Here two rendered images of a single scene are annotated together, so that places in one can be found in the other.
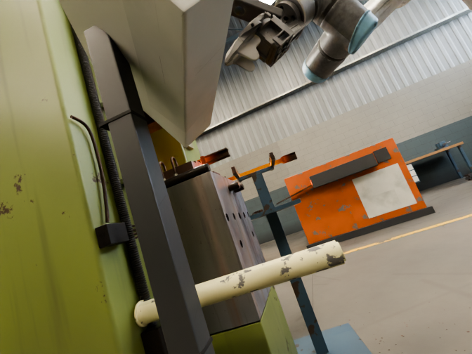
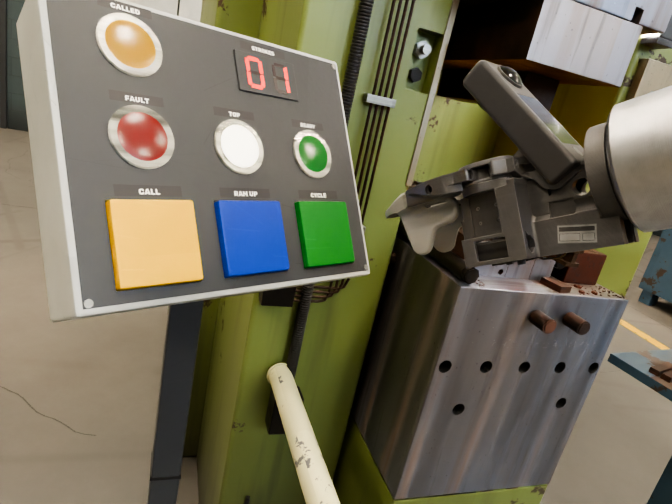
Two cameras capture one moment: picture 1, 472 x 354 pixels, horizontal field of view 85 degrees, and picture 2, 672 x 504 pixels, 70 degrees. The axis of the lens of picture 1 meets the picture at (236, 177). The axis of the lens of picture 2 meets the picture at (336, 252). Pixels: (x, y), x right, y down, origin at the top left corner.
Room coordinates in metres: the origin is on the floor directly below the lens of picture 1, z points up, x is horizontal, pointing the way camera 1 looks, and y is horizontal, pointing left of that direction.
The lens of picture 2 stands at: (0.20, -0.44, 1.16)
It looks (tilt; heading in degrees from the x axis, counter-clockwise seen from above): 18 degrees down; 58
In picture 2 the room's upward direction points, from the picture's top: 12 degrees clockwise
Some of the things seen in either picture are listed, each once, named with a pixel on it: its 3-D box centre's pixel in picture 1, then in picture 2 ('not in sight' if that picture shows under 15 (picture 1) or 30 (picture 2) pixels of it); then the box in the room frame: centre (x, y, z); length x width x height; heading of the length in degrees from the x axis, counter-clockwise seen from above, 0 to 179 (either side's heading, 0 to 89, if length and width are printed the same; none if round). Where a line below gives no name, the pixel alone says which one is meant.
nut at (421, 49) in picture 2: not in sight; (420, 61); (0.74, 0.29, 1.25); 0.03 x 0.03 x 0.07; 80
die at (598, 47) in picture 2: not in sight; (504, 46); (0.94, 0.31, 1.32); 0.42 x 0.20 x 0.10; 80
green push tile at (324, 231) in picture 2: not in sight; (323, 233); (0.47, 0.02, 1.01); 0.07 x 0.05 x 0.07; 15
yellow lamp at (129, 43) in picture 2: not in sight; (130, 45); (0.25, 0.06, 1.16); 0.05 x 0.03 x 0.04; 170
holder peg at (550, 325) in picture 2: (234, 186); (542, 321); (0.93, 0.02, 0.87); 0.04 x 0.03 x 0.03; 80
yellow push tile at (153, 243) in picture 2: not in sight; (155, 243); (0.27, -0.03, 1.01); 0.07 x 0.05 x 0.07; 15
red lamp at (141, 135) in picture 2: not in sight; (142, 137); (0.26, 0.02, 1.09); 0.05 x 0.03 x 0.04; 170
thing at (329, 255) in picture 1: (234, 284); (306, 454); (0.55, 0.08, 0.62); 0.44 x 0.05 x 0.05; 80
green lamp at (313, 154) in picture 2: not in sight; (312, 154); (0.46, 0.07, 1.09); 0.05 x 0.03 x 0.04; 170
